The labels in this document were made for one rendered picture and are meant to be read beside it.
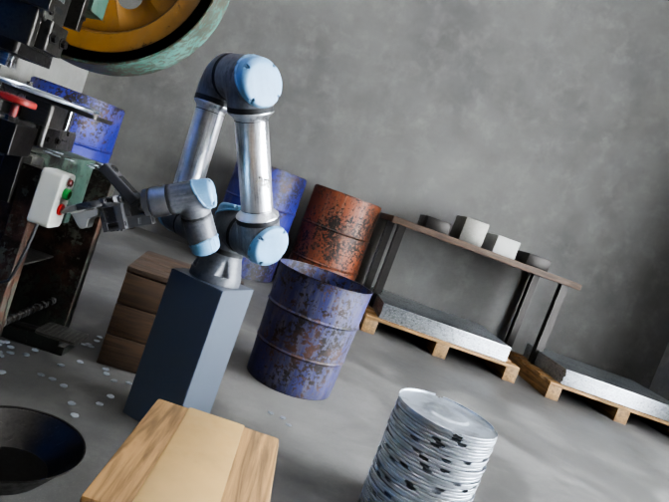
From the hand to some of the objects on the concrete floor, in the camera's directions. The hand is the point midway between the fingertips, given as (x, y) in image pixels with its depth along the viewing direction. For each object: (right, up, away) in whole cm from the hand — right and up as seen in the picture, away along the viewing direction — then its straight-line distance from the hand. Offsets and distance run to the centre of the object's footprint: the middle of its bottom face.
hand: (66, 208), depth 133 cm
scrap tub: (+45, -66, +106) cm, 133 cm away
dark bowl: (-7, -57, -14) cm, 59 cm away
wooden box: (0, -52, +76) cm, 92 cm away
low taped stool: (+32, -74, -43) cm, 92 cm away
